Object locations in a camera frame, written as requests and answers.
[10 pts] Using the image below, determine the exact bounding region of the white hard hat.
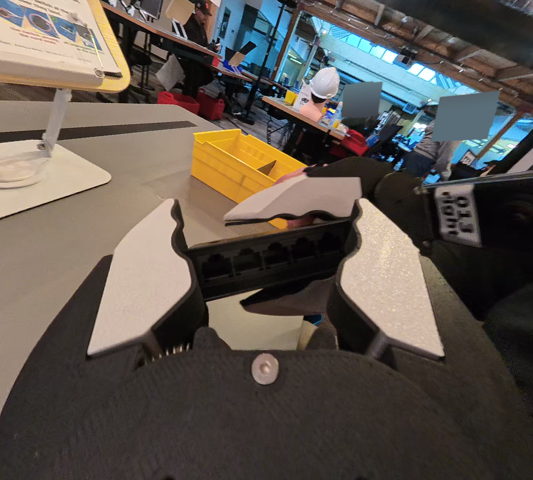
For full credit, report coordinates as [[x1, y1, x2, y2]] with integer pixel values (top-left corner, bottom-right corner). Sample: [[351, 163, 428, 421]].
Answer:
[[309, 67, 340, 100]]

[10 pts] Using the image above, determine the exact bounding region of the black network switch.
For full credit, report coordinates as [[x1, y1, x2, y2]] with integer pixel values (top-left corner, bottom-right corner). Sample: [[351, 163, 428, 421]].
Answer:
[[185, 219, 355, 301]]

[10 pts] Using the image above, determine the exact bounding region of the mannequin head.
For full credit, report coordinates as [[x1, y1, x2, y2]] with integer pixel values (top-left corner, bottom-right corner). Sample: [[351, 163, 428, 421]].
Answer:
[[301, 93, 334, 123]]

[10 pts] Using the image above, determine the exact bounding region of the clear acrylic stand post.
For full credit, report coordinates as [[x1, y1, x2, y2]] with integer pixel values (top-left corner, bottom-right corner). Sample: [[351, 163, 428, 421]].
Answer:
[[42, 88, 71, 158]]

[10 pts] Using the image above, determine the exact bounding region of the clear round disc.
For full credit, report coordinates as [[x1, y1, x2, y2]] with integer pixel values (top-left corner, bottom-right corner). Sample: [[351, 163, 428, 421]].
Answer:
[[0, 151, 47, 190]]

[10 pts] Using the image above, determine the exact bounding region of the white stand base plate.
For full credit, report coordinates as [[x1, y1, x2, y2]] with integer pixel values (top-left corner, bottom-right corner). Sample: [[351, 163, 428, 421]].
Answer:
[[0, 140, 112, 219]]

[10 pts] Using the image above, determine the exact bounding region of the printed instruction sheet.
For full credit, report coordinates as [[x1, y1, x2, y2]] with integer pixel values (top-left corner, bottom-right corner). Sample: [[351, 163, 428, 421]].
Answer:
[[0, 0, 123, 91]]

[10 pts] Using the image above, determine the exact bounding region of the red bin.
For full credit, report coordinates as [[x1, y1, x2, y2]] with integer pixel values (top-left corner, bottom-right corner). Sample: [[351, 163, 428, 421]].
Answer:
[[196, 87, 226, 121], [329, 129, 370, 158], [157, 90, 200, 115]]

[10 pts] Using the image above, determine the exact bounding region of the yellow plastic bin with divider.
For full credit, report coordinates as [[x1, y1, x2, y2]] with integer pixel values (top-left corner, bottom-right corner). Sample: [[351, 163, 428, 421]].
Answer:
[[192, 129, 310, 229]]

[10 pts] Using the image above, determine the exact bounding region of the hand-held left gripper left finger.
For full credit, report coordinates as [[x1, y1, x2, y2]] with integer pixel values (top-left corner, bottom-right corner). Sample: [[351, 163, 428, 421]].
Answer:
[[86, 198, 208, 358]]

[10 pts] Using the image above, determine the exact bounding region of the instruction sign on stand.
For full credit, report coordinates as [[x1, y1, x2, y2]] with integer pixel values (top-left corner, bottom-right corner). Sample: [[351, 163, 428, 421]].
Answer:
[[0, 0, 132, 94]]

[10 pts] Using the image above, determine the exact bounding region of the wooden table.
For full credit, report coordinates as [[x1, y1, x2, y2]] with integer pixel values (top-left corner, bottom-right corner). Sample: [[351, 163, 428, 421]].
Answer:
[[262, 94, 348, 141]]

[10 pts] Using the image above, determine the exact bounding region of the long wooden workbench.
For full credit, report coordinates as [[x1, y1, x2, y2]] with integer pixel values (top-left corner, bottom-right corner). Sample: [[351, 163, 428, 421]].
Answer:
[[101, 1, 255, 85]]

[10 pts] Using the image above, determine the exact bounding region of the person's right hand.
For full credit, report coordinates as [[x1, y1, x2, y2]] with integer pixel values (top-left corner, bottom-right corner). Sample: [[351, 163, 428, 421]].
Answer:
[[273, 169, 318, 229]]

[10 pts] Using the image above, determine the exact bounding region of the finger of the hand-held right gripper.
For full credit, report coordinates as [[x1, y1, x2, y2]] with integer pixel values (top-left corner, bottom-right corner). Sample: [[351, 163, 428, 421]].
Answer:
[[239, 278, 335, 317], [223, 176, 363, 226]]

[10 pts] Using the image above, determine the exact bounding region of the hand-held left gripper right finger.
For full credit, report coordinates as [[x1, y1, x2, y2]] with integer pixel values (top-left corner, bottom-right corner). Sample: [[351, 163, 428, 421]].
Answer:
[[327, 198, 445, 361]]

